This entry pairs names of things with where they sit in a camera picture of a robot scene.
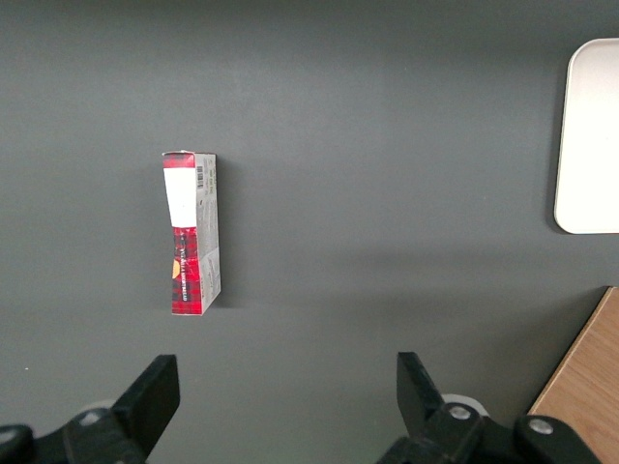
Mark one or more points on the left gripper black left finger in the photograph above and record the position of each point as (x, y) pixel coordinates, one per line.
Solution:
(145, 406)

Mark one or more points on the wooden two-drawer cabinet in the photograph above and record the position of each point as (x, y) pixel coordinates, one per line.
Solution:
(590, 367)

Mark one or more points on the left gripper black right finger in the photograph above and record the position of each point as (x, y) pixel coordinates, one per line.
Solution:
(421, 401)

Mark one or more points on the red plaid shortbread box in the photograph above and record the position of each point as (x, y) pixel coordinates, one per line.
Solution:
(186, 285)

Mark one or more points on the beige plastic tray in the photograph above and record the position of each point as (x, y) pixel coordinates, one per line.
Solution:
(592, 145)

